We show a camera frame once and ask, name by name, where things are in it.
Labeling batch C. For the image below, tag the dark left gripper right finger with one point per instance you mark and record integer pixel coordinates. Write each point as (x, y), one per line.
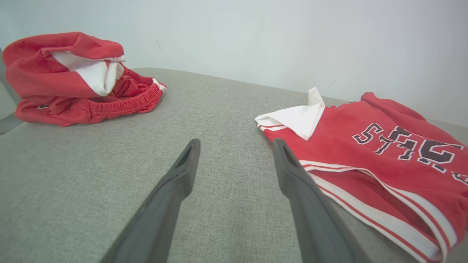
(314, 226)

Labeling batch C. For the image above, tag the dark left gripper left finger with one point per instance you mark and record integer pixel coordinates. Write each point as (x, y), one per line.
(161, 219)

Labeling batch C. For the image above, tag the red jersey with lettering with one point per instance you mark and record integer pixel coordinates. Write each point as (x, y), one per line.
(351, 153)

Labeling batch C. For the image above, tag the red shorts with white stripe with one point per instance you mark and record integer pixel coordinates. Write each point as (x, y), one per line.
(40, 80)

